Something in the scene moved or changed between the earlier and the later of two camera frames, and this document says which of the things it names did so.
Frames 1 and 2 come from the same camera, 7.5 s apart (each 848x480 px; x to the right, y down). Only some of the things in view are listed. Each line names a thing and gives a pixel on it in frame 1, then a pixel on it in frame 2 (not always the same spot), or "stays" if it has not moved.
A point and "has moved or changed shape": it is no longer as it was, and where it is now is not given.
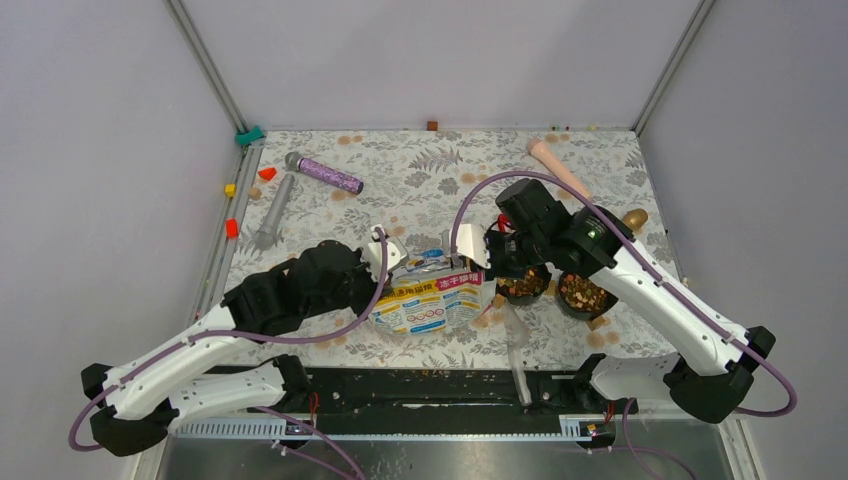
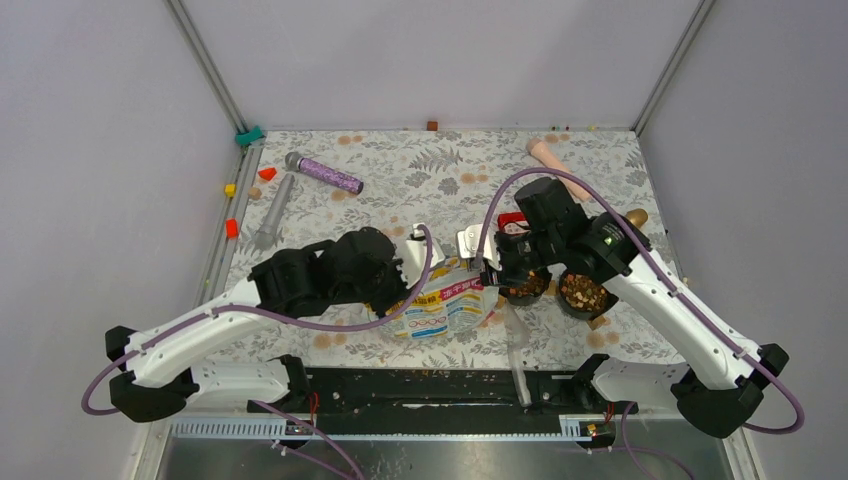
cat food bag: x=427 y=295 has moved or changed shape
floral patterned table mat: x=306 y=188 stays
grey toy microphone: x=266 y=235 stays
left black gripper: x=372 y=283 → x=401 y=291
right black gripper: x=497 y=269 stays
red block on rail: x=232 y=229 stays
